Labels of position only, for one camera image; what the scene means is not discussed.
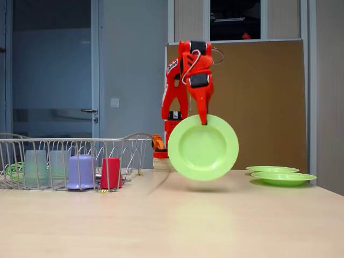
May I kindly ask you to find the translucent grey plastic cup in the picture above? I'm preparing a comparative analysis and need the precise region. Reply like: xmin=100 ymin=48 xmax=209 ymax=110
xmin=24 ymin=149 xmax=49 ymax=188
xmin=48 ymin=149 xmax=71 ymax=188

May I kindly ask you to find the green plastic plate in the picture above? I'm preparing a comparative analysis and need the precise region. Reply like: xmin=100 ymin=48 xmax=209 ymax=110
xmin=250 ymin=171 xmax=318 ymax=187
xmin=245 ymin=166 xmax=300 ymax=174
xmin=167 ymin=113 xmax=240 ymax=182

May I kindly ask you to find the metal wire dish rack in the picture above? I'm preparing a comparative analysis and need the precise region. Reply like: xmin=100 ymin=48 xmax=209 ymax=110
xmin=0 ymin=132 xmax=154 ymax=192

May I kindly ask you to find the green whisk steel handle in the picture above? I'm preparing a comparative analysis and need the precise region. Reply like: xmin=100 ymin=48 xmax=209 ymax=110
xmin=5 ymin=161 xmax=132 ymax=183

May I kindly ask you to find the glass office door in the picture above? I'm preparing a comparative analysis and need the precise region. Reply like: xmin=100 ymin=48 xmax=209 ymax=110
xmin=5 ymin=0 xmax=101 ymax=140

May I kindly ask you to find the brown cork board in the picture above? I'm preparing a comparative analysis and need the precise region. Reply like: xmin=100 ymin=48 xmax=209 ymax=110
xmin=164 ymin=39 xmax=307 ymax=173

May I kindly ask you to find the wooden base block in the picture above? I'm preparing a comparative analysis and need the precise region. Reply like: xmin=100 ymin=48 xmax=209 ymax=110
xmin=153 ymin=157 xmax=177 ymax=173

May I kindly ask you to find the red plastic cup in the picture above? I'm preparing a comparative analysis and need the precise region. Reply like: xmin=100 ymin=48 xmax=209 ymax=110
xmin=100 ymin=157 xmax=123 ymax=189

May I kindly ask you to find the purple plastic mug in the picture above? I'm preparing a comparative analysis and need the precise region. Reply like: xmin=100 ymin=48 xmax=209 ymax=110
xmin=66 ymin=154 xmax=99 ymax=190

